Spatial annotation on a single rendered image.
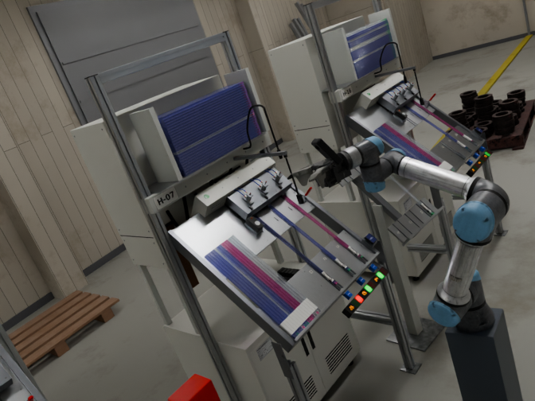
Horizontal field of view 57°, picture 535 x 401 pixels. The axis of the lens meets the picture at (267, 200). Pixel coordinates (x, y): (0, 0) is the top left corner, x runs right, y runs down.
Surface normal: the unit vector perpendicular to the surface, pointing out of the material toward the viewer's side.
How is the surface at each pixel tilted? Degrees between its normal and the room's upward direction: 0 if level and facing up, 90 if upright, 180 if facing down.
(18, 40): 90
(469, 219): 83
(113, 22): 90
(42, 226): 90
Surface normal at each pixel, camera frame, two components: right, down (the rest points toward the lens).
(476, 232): -0.67, 0.34
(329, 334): 0.71, -0.01
